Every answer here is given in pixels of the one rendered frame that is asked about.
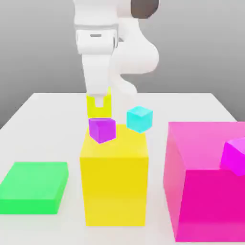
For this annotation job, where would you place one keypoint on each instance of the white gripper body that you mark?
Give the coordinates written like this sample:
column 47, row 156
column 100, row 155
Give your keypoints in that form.
column 96, row 74

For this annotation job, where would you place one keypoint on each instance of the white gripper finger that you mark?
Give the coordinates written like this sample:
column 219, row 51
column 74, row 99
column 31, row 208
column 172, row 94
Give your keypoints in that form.
column 99, row 101

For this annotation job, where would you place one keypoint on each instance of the small yellow cube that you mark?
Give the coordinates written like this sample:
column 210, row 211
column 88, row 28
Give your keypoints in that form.
column 90, row 109

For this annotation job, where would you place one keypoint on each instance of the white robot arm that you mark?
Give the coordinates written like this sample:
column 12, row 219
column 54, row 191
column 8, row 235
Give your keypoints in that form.
column 132, row 55

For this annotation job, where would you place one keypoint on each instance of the small purple cube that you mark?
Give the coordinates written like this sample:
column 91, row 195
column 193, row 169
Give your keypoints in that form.
column 103, row 130

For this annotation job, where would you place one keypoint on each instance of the small cyan cube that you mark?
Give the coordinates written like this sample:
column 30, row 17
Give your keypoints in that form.
column 139, row 120

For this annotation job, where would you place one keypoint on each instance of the small magenta cube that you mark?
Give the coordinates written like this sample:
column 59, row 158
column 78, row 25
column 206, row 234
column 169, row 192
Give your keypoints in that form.
column 234, row 158

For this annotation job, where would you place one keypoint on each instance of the large yellow box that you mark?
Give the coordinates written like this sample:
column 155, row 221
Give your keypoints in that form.
column 114, row 187

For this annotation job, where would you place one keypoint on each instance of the large green box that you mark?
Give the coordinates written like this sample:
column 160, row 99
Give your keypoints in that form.
column 32, row 187

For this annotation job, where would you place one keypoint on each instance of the large pink box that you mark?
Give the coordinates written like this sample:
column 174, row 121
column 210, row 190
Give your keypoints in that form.
column 206, row 201

